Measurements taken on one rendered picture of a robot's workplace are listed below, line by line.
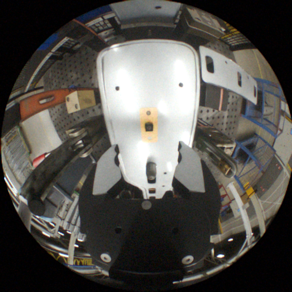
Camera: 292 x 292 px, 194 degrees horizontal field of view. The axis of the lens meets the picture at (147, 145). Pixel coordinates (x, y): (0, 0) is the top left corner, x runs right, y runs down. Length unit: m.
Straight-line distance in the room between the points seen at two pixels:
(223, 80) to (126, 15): 0.26
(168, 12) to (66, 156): 0.34
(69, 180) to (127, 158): 0.48
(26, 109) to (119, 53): 0.19
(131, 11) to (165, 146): 0.33
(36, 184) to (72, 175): 0.50
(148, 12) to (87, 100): 0.23
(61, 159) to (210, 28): 0.37
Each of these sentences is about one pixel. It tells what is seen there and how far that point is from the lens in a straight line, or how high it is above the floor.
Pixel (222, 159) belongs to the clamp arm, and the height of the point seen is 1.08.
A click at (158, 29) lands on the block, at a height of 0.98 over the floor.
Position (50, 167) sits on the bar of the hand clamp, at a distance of 0.17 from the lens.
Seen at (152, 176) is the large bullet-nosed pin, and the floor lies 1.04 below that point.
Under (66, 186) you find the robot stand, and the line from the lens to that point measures 0.63.
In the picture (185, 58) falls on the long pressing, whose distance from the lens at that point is 0.22.
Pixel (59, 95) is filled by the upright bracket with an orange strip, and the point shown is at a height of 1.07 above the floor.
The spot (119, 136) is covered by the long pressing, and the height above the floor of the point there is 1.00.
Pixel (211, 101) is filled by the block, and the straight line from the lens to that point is 0.26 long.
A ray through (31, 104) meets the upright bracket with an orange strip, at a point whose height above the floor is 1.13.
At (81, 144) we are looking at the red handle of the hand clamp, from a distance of 0.19.
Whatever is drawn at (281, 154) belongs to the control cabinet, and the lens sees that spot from 8.12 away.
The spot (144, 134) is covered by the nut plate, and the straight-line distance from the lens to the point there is 0.20.
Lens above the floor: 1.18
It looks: 58 degrees down
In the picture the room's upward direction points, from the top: 178 degrees counter-clockwise
